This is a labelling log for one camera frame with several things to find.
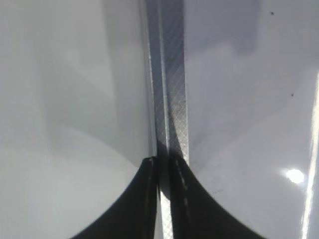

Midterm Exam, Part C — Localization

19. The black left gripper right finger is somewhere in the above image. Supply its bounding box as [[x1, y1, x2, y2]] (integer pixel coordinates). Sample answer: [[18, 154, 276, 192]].
[[168, 152, 263, 239]]

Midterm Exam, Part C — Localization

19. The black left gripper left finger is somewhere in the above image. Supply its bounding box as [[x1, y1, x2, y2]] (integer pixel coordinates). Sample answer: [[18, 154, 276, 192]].
[[74, 157, 159, 239]]

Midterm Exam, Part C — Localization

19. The white board with aluminium frame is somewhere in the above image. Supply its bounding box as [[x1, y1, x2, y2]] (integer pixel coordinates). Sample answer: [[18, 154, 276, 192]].
[[142, 0, 319, 239]]

